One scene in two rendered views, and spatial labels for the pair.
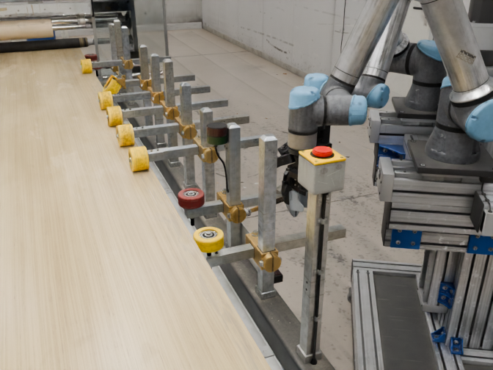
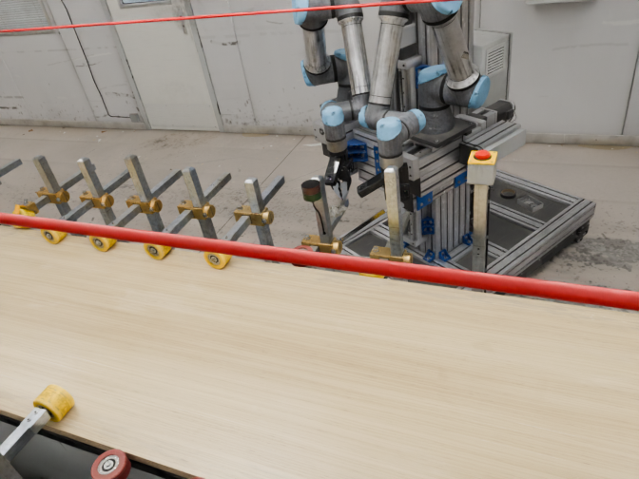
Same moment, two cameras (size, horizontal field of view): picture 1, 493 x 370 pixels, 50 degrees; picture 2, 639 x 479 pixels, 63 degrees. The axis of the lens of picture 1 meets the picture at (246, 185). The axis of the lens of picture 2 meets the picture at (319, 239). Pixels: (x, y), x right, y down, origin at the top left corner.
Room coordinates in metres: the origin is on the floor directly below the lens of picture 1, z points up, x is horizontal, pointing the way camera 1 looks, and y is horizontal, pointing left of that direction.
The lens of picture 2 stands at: (0.33, 1.01, 1.91)
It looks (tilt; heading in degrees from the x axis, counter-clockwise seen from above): 35 degrees down; 320
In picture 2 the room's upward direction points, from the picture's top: 10 degrees counter-clockwise
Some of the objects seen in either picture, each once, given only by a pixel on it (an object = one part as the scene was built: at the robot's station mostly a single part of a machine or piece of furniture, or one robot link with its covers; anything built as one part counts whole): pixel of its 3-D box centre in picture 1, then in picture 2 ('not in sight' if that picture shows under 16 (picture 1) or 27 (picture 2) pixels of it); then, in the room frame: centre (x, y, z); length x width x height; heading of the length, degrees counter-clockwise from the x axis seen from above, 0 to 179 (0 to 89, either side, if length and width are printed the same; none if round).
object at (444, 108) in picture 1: (462, 99); (435, 85); (1.41, -0.60, 1.21); 0.13 x 0.12 x 0.14; 1
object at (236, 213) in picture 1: (229, 206); (321, 245); (1.46, 0.05, 0.85); 0.13 x 0.06 x 0.05; 22
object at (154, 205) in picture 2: (169, 109); (145, 204); (2.16, 0.33, 0.95); 0.13 x 0.06 x 0.05; 22
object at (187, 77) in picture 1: (160, 80); (65, 185); (2.67, 0.44, 0.95); 0.36 x 0.03 x 0.03; 112
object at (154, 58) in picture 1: (158, 106); (106, 209); (2.37, 0.41, 0.90); 0.03 x 0.03 x 0.48; 22
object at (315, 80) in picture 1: (316, 92); (334, 123); (1.59, -0.22, 1.18); 0.09 x 0.08 x 0.11; 139
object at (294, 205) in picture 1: (296, 205); not in sight; (1.27, -0.14, 0.95); 0.06 x 0.03 x 0.09; 42
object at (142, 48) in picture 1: (146, 92); (62, 205); (2.60, 0.51, 0.90); 0.03 x 0.03 x 0.48; 22
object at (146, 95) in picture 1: (158, 93); (96, 197); (2.41, 0.41, 0.95); 0.50 x 0.04 x 0.04; 112
